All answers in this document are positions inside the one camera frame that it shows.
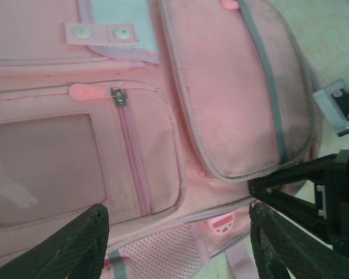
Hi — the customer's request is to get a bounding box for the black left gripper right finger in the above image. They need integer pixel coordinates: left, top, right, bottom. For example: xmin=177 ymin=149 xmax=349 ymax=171
xmin=249 ymin=202 xmax=349 ymax=279

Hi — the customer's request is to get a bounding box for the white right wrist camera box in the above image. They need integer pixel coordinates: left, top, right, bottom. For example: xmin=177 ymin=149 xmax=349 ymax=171
xmin=312 ymin=80 xmax=349 ymax=137

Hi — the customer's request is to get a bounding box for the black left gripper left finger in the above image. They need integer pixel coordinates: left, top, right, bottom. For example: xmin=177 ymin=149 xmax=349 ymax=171
xmin=0 ymin=203 xmax=110 ymax=279

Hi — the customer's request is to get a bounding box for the pink student backpack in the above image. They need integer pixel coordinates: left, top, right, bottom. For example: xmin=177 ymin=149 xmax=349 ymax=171
xmin=0 ymin=0 xmax=323 ymax=279

